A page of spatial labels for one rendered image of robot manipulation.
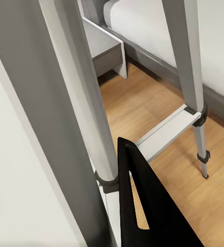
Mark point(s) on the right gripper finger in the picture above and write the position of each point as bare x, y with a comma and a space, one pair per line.
167, 225

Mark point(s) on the bed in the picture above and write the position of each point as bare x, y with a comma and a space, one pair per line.
141, 24

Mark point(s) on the nightstand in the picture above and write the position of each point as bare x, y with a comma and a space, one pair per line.
107, 51

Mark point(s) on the camera tripod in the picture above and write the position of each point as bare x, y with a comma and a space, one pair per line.
59, 182

